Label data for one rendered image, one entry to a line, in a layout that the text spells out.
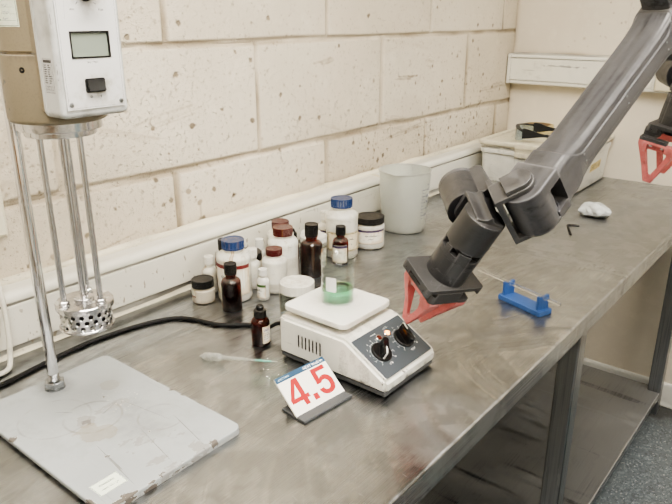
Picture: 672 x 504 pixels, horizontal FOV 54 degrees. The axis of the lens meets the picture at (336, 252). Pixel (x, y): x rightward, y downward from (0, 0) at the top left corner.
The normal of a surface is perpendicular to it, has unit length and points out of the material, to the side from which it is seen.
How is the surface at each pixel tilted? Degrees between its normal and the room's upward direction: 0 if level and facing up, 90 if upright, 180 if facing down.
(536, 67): 90
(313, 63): 90
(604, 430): 0
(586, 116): 38
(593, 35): 90
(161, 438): 0
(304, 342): 90
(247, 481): 0
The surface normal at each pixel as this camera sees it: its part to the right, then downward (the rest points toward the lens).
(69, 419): 0.00, -0.94
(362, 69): 0.78, 0.21
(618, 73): -0.46, -0.60
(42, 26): -0.62, 0.26
